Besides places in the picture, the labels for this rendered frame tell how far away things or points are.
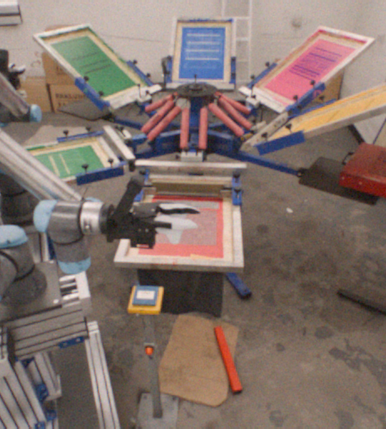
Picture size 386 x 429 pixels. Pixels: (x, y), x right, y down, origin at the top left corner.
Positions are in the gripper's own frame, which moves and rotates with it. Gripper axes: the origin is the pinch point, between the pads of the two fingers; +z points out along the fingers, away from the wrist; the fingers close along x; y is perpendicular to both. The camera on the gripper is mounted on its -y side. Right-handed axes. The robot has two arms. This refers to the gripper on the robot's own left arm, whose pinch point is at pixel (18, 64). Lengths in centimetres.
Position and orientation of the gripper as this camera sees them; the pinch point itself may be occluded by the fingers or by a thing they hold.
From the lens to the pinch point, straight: 212.3
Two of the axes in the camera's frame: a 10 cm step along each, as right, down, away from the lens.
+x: 9.9, 1.4, 0.3
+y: -1.4, 8.0, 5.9
